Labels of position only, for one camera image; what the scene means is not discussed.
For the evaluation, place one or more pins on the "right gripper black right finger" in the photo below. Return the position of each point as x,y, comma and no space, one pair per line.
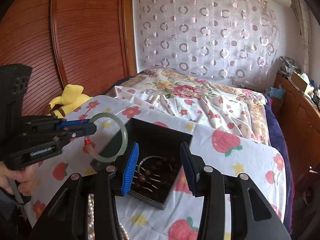
190,168

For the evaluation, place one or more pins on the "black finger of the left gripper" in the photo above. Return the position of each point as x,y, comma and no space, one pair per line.
80,130

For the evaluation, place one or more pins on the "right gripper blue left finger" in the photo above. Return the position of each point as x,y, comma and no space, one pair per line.
129,169

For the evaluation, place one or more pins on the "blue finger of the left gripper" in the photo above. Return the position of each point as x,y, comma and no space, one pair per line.
65,123

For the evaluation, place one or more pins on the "pale green jade bangle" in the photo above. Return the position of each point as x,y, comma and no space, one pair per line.
122,140

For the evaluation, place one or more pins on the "grey left sleeve forearm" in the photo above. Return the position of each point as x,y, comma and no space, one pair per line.
13,224

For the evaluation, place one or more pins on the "black jewelry box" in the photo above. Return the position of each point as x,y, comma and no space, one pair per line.
159,140

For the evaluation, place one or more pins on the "person's left hand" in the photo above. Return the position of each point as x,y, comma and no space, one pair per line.
27,179

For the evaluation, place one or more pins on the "silver bangle in box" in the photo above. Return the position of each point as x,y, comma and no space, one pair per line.
154,168

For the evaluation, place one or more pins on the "yellow plush toy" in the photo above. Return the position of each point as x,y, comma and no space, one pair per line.
71,99

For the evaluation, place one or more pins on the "strawberry flower print sheet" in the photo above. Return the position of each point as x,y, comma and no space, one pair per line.
241,192

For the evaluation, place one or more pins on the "floral quilt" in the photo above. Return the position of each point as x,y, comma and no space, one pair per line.
233,110

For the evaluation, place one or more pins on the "brown wooden wardrobe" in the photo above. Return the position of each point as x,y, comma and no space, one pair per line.
78,42

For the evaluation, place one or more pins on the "blue plastic bag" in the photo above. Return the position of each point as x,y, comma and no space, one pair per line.
275,92

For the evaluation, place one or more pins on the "wooden side cabinet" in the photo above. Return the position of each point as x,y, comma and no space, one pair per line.
299,122

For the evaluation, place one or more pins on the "cardboard box on cabinet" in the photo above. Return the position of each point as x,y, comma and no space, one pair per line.
302,82

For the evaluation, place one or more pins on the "pink circle pattern curtain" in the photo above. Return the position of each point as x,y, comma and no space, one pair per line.
222,40

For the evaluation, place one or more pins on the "stack of papers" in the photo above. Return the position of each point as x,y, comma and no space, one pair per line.
288,66

